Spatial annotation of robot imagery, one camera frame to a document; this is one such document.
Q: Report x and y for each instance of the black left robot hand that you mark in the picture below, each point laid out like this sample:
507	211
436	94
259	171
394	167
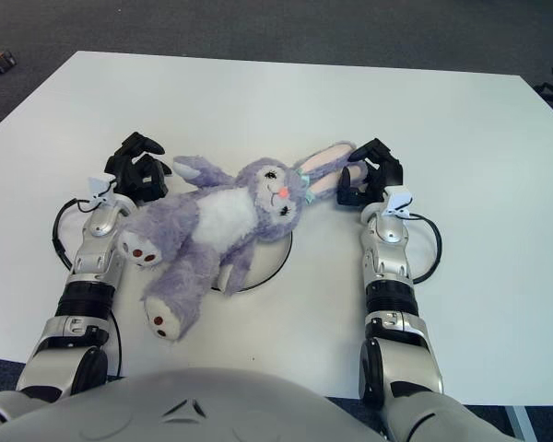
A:
133	177

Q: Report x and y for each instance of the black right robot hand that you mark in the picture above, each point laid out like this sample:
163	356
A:
382	179

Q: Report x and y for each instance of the purple plush bunny doll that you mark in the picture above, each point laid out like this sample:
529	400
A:
221	216

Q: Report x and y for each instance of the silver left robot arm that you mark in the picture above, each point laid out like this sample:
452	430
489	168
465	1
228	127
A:
92	258

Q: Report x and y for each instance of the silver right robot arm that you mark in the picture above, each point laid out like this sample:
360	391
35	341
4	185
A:
387	267

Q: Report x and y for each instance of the white plate black rim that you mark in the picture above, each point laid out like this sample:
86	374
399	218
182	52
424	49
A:
269	258

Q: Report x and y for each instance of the grey robot torso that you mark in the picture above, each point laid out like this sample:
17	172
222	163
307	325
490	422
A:
189	423

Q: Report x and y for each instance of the grey metal table leg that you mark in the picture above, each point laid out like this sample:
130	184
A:
518	421

